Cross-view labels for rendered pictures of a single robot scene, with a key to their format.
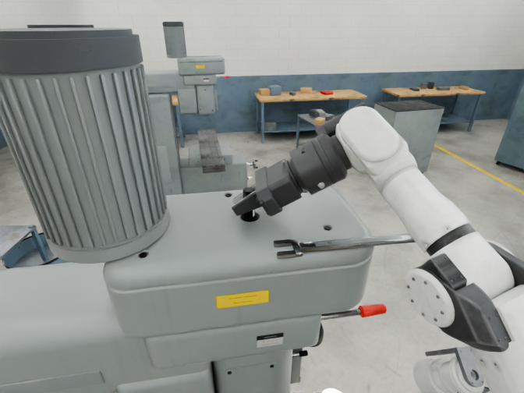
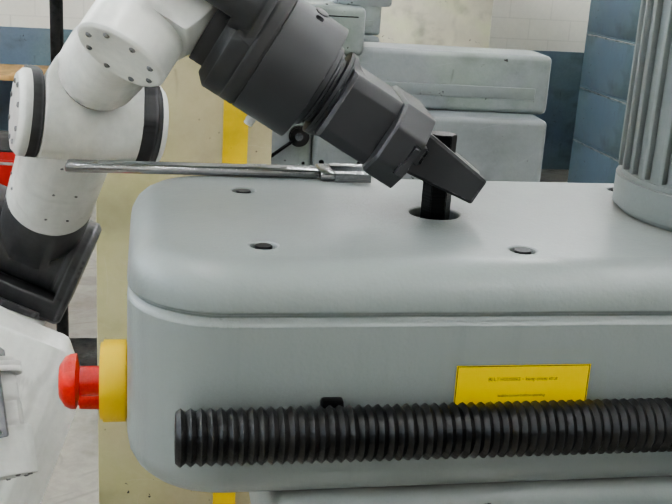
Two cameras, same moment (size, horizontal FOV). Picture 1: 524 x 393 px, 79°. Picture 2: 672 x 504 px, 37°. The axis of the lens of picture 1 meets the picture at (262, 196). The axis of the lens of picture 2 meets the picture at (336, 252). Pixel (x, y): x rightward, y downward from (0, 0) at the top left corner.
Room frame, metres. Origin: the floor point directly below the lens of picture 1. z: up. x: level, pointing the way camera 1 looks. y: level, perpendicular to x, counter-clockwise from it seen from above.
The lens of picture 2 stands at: (1.23, -0.07, 2.07)
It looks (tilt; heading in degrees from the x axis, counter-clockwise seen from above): 17 degrees down; 178
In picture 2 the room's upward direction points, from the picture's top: 4 degrees clockwise
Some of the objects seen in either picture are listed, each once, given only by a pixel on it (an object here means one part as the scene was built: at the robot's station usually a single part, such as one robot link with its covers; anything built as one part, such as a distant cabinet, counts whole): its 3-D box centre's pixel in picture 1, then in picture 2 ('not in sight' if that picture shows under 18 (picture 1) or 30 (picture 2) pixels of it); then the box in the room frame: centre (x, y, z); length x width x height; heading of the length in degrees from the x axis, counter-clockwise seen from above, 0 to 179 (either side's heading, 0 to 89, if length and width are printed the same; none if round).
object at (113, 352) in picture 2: not in sight; (114, 380); (0.55, -0.20, 1.76); 0.06 x 0.02 x 0.06; 9
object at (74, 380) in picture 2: not in sight; (81, 381); (0.55, -0.23, 1.76); 0.04 x 0.03 x 0.04; 9
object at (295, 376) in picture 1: (293, 353); not in sight; (0.53, -0.09, 1.45); 0.04 x 0.04 x 0.21; 9
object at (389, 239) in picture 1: (347, 242); (219, 168); (0.42, -0.14, 1.89); 0.24 x 0.04 x 0.01; 98
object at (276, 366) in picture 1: (251, 353); not in sight; (0.51, 0.03, 1.47); 0.21 x 0.19 x 0.32; 9
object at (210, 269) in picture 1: (243, 249); (443, 314); (0.51, 0.04, 1.81); 0.47 x 0.26 x 0.16; 99
